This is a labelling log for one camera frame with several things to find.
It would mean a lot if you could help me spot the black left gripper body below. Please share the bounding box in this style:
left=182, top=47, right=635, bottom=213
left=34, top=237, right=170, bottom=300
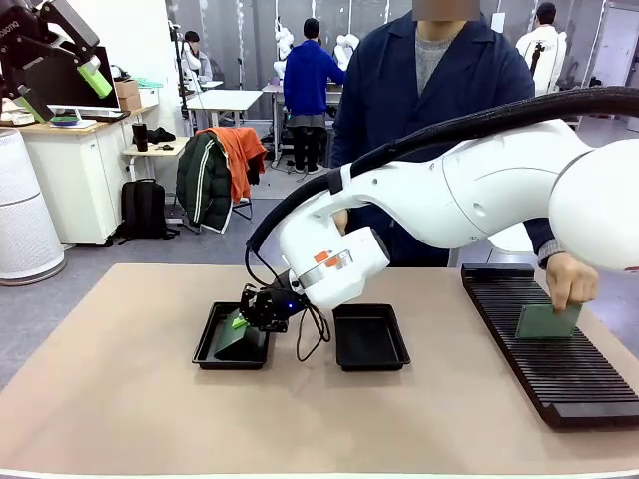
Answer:
left=0, top=0, right=49, bottom=61

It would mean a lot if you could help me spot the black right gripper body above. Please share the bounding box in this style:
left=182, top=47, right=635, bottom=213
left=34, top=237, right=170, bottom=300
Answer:
left=239, top=282, right=306, bottom=334

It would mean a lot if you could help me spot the green circuit board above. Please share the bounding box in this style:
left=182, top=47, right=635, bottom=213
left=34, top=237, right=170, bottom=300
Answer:
left=214, top=311, right=262, bottom=361
left=515, top=302, right=584, bottom=341

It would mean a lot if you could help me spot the person's left forearm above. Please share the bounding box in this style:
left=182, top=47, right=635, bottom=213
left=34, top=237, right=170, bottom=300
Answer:
left=523, top=219, right=571, bottom=266

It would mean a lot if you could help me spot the black ESD tray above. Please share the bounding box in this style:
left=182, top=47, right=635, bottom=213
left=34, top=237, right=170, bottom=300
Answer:
left=330, top=302, right=412, bottom=373
left=191, top=300, right=277, bottom=371

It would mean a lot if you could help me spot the person's left hand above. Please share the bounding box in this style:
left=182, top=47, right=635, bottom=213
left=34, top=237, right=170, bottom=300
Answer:
left=544, top=251, right=600, bottom=314

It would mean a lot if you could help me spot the black computer monitor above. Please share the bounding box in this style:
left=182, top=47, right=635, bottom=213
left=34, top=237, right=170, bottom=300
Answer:
left=44, top=45, right=122, bottom=121

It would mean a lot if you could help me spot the cardboard box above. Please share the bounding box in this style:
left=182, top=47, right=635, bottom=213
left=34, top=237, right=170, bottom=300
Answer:
left=113, top=79, right=143, bottom=112

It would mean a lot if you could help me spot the white cabinet desk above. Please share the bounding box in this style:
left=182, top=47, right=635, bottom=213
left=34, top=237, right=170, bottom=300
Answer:
left=19, top=105, right=157, bottom=246

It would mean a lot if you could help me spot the small beige side table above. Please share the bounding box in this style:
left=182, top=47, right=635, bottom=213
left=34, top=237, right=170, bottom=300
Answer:
left=122, top=137, right=191, bottom=184

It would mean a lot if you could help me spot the seated person in white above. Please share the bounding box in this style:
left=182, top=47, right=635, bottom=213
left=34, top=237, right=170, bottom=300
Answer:
left=180, top=30, right=214, bottom=86

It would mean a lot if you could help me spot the white air purifier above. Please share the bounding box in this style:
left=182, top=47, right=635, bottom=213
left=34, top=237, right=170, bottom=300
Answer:
left=0, top=127, right=67, bottom=286

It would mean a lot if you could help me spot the white table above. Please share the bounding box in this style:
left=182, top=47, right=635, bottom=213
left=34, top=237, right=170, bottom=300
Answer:
left=187, top=89, right=265, bottom=132

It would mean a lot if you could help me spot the black backpack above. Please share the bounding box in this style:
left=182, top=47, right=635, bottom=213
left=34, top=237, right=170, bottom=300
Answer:
left=115, top=178, right=180, bottom=245

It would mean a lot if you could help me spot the dark green striped jacket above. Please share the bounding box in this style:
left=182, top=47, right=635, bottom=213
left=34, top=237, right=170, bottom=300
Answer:
left=175, top=131, right=235, bottom=235

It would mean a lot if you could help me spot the orange jacket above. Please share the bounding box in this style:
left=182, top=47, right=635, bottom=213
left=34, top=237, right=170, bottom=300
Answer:
left=197, top=126, right=269, bottom=204

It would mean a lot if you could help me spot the wooden top work table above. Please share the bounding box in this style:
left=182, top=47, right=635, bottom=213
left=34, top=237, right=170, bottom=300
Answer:
left=262, top=83, right=345, bottom=167

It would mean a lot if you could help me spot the person in blue hoodie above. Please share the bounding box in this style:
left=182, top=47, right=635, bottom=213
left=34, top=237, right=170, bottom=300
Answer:
left=283, top=18, right=346, bottom=175

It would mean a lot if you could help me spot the person in navy coat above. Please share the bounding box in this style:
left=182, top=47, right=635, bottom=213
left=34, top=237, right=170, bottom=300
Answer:
left=328, top=9, right=570, bottom=268

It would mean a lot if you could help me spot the black slotted PCB rack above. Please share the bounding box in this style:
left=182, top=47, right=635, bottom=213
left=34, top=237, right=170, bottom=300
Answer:
left=459, top=262, right=639, bottom=430

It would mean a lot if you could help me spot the person in white jacket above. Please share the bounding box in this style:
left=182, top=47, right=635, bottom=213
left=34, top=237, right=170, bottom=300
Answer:
left=515, top=2, right=568, bottom=96

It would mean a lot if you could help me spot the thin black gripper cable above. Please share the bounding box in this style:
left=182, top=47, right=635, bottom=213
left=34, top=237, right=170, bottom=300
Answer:
left=294, top=300, right=332, bottom=363

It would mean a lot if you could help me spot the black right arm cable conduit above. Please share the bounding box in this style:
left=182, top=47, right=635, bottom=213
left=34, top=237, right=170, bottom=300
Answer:
left=244, top=85, right=639, bottom=260

